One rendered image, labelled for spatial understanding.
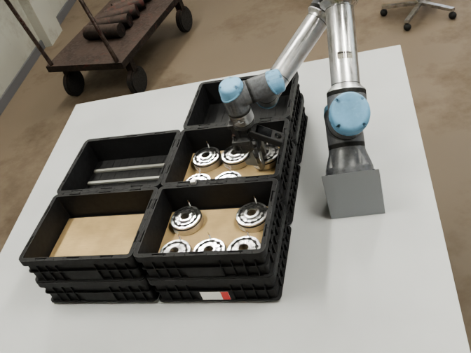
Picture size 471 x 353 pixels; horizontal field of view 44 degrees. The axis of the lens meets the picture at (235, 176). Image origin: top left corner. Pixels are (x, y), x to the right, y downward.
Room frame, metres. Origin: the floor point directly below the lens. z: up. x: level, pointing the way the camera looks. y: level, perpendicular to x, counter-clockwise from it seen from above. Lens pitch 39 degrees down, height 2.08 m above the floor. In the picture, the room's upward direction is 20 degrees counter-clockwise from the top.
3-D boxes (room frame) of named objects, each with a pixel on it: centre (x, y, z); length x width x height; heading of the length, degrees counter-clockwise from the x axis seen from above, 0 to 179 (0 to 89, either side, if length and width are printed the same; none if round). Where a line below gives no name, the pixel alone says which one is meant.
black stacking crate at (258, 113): (1.84, -0.12, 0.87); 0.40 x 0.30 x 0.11; 67
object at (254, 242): (1.18, 0.05, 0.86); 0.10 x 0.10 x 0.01
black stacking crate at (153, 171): (1.72, 0.37, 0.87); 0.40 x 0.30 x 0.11; 67
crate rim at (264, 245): (1.29, 0.12, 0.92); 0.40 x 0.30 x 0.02; 67
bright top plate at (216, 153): (1.67, 0.07, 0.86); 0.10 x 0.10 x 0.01
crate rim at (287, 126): (1.56, 0.00, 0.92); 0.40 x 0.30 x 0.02; 67
